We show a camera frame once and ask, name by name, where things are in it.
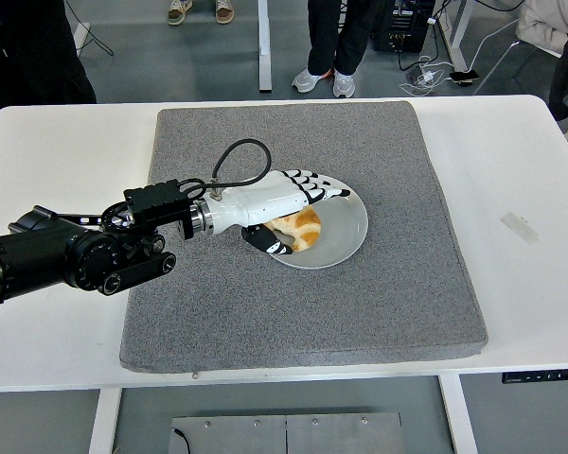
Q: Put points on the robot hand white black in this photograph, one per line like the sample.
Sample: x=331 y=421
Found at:
x=265 y=198

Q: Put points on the golden croissant bread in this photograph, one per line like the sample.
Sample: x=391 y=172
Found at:
x=305 y=227

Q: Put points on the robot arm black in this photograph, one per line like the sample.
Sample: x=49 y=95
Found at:
x=52 y=250

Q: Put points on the grey round plate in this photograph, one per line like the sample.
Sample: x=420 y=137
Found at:
x=341 y=232

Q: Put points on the grey metal plate with screws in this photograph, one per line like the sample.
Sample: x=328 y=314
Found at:
x=284 y=432

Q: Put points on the grey fabric mat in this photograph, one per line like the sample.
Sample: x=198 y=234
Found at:
x=289 y=307

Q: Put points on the person's white shoe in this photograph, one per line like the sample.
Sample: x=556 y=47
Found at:
x=343 y=85
x=310 y=80

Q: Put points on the person's legs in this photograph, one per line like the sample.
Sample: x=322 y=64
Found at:
x=324 y=33

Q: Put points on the person's brown shoe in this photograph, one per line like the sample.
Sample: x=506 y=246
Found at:
x=224 y=12
x=179 y=13

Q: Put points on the grey power adapter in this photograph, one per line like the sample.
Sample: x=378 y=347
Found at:
x=415 y=75

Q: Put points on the black computer case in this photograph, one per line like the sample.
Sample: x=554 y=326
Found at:
x=404 y=26

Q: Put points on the phone with orange edge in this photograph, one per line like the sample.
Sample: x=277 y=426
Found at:
x=465 y=77

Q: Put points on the white desk foot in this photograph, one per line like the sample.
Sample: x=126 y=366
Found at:
x=82 y=38

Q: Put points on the white slanted desk leg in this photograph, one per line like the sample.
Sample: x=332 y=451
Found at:
x=452 y=33

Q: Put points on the clear tape piece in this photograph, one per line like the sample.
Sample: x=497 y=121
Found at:
x=518 y=228

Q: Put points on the white table leg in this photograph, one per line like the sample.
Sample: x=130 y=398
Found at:
x=459 y=416
x=104 y=421

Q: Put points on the person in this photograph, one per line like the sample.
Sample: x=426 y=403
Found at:
x=23 y=52

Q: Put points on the black table control panel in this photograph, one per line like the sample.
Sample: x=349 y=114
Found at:
x=544 y=376

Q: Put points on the beige jacket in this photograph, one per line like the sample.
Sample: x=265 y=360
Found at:
x=549 y=23

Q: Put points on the white desk leg post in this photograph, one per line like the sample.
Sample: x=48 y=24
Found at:
x=264 y=47

